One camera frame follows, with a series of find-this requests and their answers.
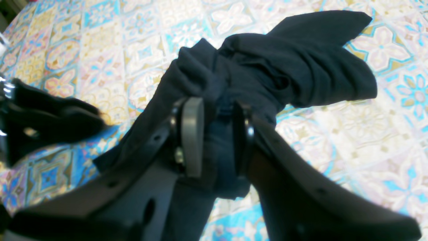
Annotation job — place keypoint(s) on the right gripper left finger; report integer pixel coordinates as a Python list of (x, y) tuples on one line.
[(129, 202)]

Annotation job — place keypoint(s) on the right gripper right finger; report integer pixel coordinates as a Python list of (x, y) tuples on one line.
[(298, 202)]

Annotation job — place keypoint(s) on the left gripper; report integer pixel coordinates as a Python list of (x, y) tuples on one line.
[(31, 119)]

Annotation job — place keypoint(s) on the black t-shirt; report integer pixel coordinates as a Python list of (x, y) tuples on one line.
[(301, 61)]

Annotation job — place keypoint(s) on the patterned tablecloth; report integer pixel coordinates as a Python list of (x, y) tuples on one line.
[(112, 53)]

